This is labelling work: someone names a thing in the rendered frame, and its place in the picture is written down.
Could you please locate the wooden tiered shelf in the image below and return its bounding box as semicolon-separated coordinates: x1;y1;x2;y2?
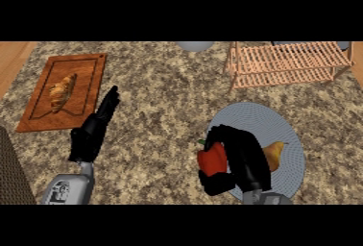
223;40;356;94

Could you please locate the dark woven basket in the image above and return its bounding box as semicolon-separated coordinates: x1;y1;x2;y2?
0;126;38;206

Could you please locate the golden croissant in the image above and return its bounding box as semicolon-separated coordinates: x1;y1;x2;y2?
49;73;78;114

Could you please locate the brown wooden cutting board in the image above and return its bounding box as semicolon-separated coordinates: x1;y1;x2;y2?
15;53;108;134

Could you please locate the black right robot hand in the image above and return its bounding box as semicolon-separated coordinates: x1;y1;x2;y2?
198;125;273;197

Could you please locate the pale grey round object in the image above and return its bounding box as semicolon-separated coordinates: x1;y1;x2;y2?
174;40;215;53

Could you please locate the yellow pear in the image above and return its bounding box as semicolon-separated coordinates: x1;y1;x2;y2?
261;141;289;174

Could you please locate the round pale blue placemat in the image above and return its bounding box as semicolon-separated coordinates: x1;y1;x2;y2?
205;102;307;204

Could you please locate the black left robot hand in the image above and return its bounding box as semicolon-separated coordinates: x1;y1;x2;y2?
66;85;122;163

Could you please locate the red bell pepper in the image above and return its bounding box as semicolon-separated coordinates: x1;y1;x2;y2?
196;138;230;178

